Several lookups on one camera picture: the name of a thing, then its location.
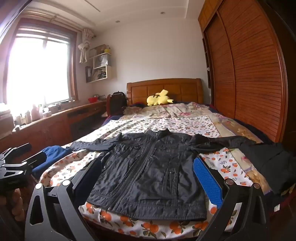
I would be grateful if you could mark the floral quilt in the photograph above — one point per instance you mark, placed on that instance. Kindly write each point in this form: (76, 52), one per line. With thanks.
(185, 109)

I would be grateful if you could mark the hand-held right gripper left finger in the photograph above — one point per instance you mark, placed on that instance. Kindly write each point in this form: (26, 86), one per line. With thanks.
(87, 176)

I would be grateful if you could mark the white wall shelf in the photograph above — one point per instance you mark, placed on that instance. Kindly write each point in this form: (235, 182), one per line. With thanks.
(101, 69)

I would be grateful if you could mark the black jacket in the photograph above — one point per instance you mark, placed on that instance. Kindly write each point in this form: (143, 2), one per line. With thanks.
(143, 176)

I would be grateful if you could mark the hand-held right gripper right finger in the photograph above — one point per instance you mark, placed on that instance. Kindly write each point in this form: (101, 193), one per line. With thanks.
(208, 183)

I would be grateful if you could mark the window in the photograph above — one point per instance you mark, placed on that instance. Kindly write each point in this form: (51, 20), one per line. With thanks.
(39, 69)

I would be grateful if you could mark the wooden wardrobe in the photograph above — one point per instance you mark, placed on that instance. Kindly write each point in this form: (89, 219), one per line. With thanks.
(249, 69)

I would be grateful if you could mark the white tissue box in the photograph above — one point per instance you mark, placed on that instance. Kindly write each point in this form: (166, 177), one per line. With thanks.
(47, 114)

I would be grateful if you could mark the red bowl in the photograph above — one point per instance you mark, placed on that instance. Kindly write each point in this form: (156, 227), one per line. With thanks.
(93, 100)

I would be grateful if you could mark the orange print bed sheet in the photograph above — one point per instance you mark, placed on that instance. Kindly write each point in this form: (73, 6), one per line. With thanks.
(231, 166)

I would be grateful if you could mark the black backpack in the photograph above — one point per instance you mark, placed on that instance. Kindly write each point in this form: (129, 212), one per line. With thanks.
(116, 102)

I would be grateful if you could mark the wooden desk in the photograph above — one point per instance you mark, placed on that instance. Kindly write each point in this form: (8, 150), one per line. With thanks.
(57, 125)

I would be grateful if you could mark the black cloth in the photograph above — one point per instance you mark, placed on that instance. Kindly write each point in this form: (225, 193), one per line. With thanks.
(272, 162)

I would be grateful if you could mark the pink bottle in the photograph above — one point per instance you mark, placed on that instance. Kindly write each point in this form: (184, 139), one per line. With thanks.
(35, 113)

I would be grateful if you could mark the tied white curtain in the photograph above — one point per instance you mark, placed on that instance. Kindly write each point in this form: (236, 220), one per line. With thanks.
(83, 48)

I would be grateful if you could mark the wooden bed headboard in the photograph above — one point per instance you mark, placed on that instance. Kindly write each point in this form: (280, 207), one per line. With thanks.
(180, 89)

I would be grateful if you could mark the person's left hand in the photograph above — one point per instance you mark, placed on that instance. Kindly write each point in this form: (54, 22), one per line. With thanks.
(17, 205)

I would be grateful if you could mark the yellow plush toy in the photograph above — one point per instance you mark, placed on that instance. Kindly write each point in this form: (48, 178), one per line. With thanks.
(159, 99)

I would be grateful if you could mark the blue cloth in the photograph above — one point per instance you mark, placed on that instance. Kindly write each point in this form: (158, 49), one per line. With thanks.
(57, 153)

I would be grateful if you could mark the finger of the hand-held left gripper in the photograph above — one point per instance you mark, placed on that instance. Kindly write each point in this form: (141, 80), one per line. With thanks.
(34, 158)
(18, 149)

